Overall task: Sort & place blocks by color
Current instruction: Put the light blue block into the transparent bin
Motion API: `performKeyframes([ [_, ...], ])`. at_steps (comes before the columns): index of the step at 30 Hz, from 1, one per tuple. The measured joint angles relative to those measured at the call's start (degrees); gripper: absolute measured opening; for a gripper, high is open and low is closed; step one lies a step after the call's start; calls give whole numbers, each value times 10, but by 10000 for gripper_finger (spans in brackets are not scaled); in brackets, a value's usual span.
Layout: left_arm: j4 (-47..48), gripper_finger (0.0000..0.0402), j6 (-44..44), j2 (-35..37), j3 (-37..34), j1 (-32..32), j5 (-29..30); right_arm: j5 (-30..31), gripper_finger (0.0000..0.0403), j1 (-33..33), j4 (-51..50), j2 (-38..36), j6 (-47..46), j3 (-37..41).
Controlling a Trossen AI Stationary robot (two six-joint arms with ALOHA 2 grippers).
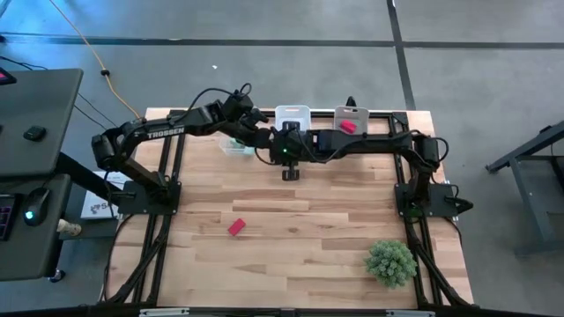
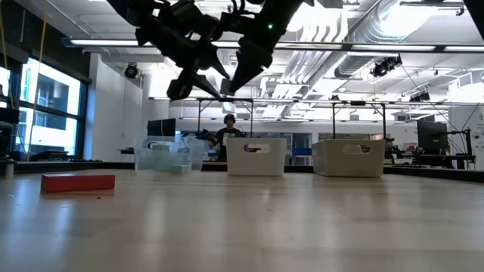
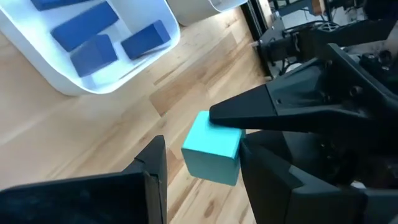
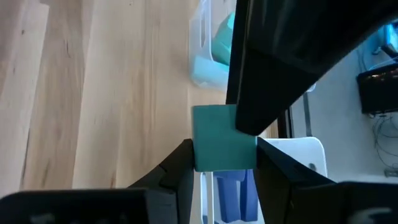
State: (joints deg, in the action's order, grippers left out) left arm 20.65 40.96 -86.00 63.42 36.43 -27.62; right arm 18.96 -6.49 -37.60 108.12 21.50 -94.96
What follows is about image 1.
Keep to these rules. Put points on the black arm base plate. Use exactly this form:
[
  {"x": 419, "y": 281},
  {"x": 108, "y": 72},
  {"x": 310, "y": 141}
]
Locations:
[
  {"x": 132, "y": 204},
  {"x": 440, "y": 204}
]

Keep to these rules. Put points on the green artificial plant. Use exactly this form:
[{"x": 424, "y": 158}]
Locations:
[{"x": 391, "y": 263}]

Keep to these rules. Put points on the black caster wheel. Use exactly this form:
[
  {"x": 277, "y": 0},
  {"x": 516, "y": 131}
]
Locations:
[{"x": 56, "y": 276}]

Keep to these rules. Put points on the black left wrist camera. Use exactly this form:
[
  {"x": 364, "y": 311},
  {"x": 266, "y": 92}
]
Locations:
[{"x": 238, "y": 105}]

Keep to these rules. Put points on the black aluminium table frame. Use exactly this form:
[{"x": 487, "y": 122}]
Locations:
[{"x": 330, "y": 313}]

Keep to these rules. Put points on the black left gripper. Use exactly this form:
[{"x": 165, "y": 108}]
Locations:
[{"x": 249, "y": 130}]

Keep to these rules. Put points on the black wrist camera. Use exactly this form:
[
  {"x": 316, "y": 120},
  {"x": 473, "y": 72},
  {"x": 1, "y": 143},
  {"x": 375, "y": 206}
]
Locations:
[
  {"x": 277, "y": 145},
  {"x": 238, "y": 105}
]

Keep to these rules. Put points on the grey desk frame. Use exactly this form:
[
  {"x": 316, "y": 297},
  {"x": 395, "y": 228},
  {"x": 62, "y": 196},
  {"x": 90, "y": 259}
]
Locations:
[{"x": 515, "y": 155}]

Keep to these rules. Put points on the black desk top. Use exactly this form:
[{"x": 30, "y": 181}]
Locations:
[
  {"x": 26, "y": 255},
  {"x": 44, "y": 101}
]

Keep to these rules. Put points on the black computer mouse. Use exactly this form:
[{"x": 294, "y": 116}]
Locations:
[{"x": 36, "y": 206}]

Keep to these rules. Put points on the silver metal bracket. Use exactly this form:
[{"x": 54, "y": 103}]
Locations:
[
  {"x": 164, "y": 312},
  {"x": 412, "y": 313}
]

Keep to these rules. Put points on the black slanted desk leg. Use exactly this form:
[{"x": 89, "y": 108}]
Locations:
[{"x": 83, "y": 174}]

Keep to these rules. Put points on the small black device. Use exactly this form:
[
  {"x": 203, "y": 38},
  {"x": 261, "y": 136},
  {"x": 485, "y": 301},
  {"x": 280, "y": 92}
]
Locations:
[{"x": 35, "y": 133}]

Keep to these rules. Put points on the translucent white plastic bin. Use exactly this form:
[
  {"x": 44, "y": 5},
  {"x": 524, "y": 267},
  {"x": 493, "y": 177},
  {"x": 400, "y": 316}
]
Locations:
[{"x": 361, "y": 116}]

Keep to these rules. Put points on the clear plastic bin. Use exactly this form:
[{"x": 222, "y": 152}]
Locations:
[{"x": 238, "y": 152}]

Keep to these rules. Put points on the white printed box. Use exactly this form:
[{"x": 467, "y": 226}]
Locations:
[{"x": 94, "y": 209}]

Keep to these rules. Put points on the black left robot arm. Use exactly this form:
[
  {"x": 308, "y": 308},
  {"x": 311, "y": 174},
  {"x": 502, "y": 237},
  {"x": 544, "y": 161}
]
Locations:
[{"x": 163, "y": 132}]

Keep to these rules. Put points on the black device with pink light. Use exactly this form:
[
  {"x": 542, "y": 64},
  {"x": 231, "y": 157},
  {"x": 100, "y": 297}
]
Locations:
[{"x": 5, "y": 77}]

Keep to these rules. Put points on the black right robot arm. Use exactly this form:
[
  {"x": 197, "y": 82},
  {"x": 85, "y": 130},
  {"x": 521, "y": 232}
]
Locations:
[{"x": 374, "y": 143}]

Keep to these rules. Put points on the beige knob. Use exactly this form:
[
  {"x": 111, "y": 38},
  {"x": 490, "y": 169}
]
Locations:
[{"x": 69, "y": 227}]

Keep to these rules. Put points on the red rectangular block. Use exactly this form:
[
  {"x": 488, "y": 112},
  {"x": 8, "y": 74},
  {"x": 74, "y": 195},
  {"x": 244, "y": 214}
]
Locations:
[
  {"x": 236, "y": 227},
  {"x": 348, "y": 126}
]

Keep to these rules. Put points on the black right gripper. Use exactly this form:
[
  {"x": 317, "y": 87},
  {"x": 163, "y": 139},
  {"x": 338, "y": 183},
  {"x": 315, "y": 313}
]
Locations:
[{"x": 299, "y": 147}]

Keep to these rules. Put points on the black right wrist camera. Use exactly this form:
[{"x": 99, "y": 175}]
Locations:
[{"x": 277, "y": 145}]

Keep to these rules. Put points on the black keyboard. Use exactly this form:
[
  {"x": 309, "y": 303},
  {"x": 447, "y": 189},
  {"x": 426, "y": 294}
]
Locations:
[{"x": 5, "y": 218}]

